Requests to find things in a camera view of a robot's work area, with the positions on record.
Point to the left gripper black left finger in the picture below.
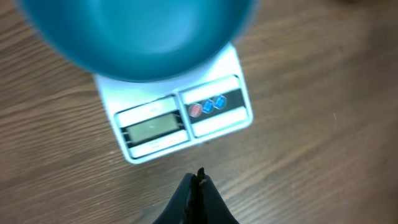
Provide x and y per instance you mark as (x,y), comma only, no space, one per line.
(174,212)

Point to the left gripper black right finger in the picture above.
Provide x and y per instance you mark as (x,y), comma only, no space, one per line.
(213,209)

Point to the white digital kitchen scale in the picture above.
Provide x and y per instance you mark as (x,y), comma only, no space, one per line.
(153,119)

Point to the teal blue bowl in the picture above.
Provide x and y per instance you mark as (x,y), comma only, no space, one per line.
(139,40)

